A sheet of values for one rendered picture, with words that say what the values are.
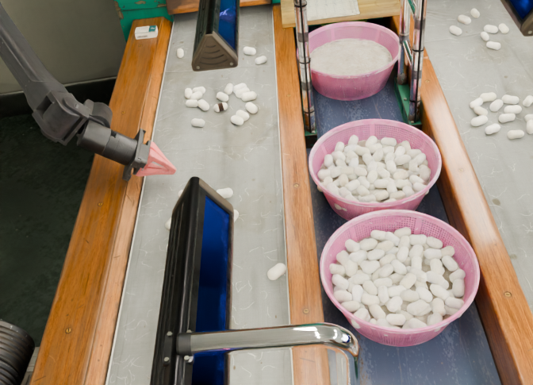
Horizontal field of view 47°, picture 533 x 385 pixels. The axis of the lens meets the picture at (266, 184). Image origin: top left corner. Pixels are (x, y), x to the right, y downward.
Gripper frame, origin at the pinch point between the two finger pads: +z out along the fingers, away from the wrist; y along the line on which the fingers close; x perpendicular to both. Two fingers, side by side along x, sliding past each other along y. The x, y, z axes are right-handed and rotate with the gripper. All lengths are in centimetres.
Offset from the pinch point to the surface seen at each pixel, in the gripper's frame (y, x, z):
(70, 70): 145, 91, -19
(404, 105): 21, -28, 45
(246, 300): -32.8, -7.0, 13.8
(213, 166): 3.8, -2.6, 8.5
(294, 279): -31.1, -14.4, 19.1
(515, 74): 26, -47, 65
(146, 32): 59, 7, -10
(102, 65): 146, 82, -7
